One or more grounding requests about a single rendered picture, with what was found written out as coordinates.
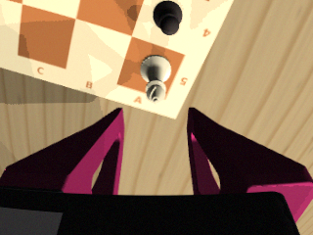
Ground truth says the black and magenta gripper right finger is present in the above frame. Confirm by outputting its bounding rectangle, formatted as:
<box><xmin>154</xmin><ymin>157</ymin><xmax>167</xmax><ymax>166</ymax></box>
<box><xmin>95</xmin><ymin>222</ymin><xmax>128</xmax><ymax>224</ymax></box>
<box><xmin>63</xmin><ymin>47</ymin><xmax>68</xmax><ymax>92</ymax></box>
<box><xmin>187</xmin><ymin>107</ymin><xmax>313</xmax><ymax>223</ymax></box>

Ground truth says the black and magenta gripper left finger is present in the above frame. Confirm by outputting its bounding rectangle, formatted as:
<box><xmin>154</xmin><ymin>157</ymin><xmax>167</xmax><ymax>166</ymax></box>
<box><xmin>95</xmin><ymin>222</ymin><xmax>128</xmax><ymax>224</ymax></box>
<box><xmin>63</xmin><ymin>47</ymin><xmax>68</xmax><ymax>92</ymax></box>
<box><xmin>0</xmin><ymin>108</ymin><xmax>124</xmax><ymax>195</ymax></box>

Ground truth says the black pawn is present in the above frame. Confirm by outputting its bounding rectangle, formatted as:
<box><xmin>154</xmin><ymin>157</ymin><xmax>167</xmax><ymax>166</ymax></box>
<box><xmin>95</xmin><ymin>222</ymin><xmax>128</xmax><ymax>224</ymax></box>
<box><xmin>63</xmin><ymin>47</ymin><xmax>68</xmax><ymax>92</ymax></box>
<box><xmin>153</xmin><ymin>0</ymin><xmax>183</xmax><ymax>35</ymax></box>

